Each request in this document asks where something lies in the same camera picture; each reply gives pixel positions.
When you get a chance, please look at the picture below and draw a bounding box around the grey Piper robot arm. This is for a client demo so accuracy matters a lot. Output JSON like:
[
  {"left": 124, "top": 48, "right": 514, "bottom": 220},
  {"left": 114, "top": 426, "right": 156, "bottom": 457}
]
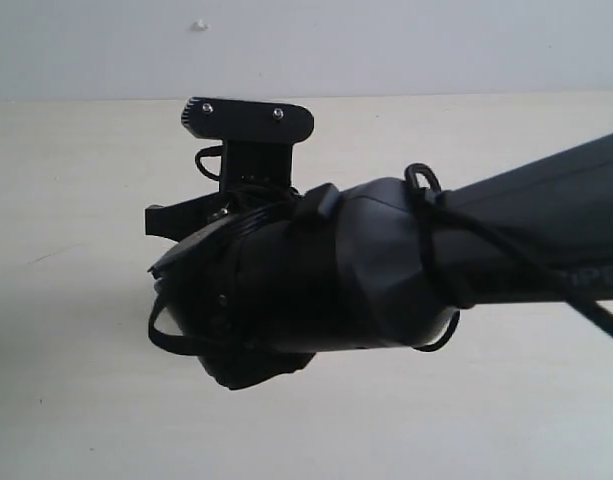
[{"left": 147, "top": 133, "right": 613, "bottom": 390}]

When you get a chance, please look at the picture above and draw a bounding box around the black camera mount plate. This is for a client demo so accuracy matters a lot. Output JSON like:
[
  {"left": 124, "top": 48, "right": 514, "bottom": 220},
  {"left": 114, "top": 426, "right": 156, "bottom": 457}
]
[{"left": 181, "top": 97, "right": 314, "bottom": 192}]

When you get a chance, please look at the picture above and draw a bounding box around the black cable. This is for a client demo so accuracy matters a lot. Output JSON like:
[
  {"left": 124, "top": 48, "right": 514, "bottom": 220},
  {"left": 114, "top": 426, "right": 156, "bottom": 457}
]
[{"left": 146, "top": 144, "right": 613, "bottom": 357}]

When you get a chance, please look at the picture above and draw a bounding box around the white blob on wall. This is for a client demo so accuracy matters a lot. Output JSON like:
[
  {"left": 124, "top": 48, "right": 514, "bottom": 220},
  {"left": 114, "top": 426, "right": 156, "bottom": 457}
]
[{"left": 192, "top": 20, "right": 210, "bottom": 32}]

